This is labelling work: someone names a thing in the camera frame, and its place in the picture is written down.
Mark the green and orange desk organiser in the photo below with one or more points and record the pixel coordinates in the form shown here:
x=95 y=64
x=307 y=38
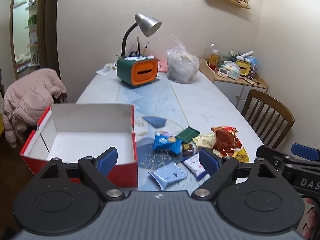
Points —
x=127 y=70

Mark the calligraphy brush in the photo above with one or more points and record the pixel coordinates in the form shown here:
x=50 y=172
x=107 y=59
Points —
x=137 y=45
x=145 y=48

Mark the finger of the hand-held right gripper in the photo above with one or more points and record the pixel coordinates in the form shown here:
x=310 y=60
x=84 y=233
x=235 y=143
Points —
x=306 y=152
x=265 y=152

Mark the red peanut packet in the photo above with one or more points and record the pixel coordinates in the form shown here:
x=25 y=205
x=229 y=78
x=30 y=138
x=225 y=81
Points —
x=223 y=130

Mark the cream snack packet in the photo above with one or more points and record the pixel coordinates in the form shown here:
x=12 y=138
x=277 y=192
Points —
x=205 y=140

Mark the white and blue packet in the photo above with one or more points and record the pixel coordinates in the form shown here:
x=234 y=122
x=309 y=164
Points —
x=193 y=166

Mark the blue wipes pack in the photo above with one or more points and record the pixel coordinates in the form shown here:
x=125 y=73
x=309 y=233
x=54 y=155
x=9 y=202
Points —
x=251 y=65

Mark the red cardboard box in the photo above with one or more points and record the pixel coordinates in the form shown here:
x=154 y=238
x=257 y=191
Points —
x=87 y=120

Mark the person's right hand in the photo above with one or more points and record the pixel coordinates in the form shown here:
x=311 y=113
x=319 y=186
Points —
x=310 y=222

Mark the tissue pack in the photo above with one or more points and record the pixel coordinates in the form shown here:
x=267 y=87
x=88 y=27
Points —
x=232 y=71

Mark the copper foil snack bag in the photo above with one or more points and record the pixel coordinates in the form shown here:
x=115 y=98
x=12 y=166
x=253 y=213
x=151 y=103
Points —
x=226 y=143

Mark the yellow snack packet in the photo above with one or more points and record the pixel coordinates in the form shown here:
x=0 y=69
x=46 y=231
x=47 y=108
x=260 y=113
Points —
x=241 y=156

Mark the wooden side cabinet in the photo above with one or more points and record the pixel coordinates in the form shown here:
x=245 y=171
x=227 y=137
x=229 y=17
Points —
x=232 y=90

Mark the white kitchen timer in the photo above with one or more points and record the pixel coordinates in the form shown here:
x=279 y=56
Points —
x=222 y=72

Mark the light blue packet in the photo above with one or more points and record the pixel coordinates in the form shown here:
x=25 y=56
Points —
x=167 y=176

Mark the blue cookie packet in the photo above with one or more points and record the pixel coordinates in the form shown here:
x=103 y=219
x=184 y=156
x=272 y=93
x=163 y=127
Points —
x=165 y=142

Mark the dark green packet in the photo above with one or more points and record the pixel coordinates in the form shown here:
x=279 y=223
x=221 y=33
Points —
x=187 y=134

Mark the pink puffer jacket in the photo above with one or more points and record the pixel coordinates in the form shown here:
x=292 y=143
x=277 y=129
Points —
x=32 y=95

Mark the clear plastic bag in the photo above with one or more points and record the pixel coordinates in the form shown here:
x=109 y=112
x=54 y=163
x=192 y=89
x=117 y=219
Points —
x=182 y=67

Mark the small purple candy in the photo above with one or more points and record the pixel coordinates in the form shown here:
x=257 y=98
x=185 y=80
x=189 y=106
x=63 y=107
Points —
x=163 y=132

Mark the clear yellow pastry packet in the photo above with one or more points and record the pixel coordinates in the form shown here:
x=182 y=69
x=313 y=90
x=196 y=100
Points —
x=217 y=153

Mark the yellow storage box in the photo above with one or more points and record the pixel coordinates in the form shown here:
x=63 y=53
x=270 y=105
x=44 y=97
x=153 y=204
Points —
x=243 y=67

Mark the wooden door frame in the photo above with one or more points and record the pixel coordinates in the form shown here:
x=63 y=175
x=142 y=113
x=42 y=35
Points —
x=48 y=25

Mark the silver desk lamp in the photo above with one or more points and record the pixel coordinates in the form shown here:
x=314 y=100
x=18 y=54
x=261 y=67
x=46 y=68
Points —
x=147 y=23

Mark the oil bottle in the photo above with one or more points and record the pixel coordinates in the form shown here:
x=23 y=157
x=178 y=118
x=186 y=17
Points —
x=213 y=60

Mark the wooden chair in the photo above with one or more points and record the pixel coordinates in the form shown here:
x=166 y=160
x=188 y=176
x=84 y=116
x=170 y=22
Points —
x=282 y=116

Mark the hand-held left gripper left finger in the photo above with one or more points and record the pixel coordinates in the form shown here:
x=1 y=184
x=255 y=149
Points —
x=108 y=158

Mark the small brown cake packet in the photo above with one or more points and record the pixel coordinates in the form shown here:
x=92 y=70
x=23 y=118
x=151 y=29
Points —
x=188 y=150

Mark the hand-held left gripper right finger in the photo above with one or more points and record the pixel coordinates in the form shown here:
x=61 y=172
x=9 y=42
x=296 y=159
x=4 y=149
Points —
x=208 y=161

